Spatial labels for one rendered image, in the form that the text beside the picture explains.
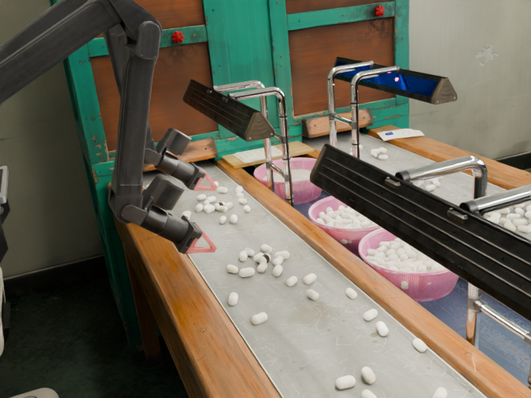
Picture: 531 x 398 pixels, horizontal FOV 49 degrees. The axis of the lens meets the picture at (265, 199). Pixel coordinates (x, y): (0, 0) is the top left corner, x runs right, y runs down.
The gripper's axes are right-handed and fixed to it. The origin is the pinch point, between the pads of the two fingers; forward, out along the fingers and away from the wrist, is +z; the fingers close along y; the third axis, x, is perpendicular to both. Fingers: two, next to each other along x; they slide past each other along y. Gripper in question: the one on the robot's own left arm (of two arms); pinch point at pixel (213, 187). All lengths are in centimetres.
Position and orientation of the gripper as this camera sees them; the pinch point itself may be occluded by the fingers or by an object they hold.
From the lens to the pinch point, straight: 178.2
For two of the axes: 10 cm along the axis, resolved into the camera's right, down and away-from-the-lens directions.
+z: 7.7, 4.2, 4.8
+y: -3.8, -3.1, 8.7
